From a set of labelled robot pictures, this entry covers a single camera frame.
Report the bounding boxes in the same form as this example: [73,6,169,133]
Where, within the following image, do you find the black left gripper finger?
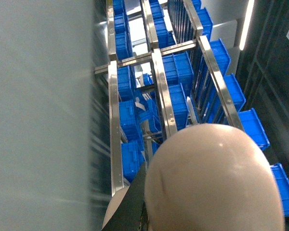
[102,162,149,231]

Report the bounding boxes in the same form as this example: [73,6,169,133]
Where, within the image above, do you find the blue bins on metal shelf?
[112,0,289,217]

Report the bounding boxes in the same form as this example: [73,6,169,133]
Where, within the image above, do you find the stainless steel shelf rack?
[95,0,243,193]

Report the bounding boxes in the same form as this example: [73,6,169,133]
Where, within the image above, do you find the beige plastic dustpan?
[101,123,286,231]

